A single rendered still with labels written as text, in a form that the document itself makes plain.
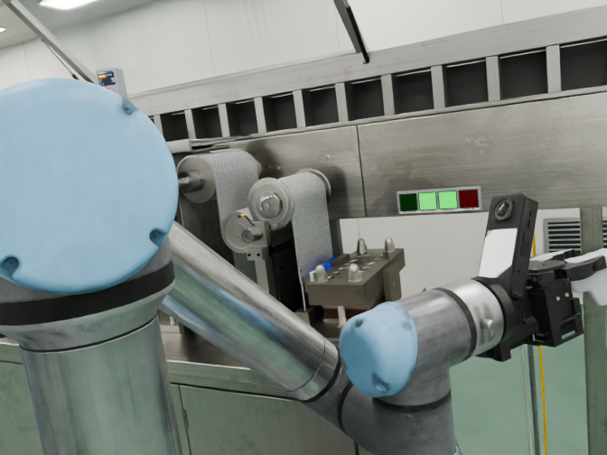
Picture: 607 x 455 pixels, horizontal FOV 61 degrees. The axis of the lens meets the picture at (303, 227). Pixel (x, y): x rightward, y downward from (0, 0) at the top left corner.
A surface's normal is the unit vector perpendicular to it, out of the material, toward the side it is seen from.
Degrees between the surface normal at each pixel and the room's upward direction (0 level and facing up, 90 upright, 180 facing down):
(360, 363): 90
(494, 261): 62
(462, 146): 90
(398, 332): 50
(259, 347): 107
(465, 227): 90
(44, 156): 82
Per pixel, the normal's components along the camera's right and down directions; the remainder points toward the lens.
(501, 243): -0.84, -0.30
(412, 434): -0.21, 0.18
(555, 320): 0.48, -0.05
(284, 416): -0.44, 0.21
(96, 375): 0.36, 0.11
